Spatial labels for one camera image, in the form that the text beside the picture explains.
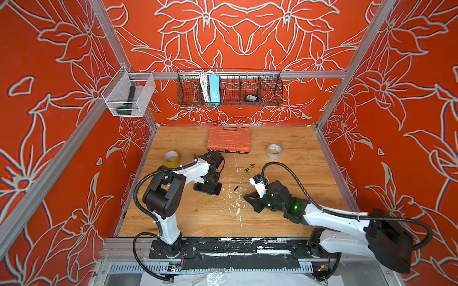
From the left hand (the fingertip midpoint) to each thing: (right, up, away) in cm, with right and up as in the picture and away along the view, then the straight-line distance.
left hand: (219, 183), depth 93 cm
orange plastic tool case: (+6, +24, +13) cm, 28 cm away
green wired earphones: (+17, +6, +5) cm, 18 cm away
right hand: (+12, -2, -15) cm, 19 cm away
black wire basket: (+28, +55, +7) cm, 62 cm away
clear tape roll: (+33, +17, +14) cm, 40 cm away
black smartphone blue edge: (-9, +1, -9) cm, 13 cm away
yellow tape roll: (-29, +12, +10) cm, 33 cm away
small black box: (+17, +47, +3) cm, 50 cm away
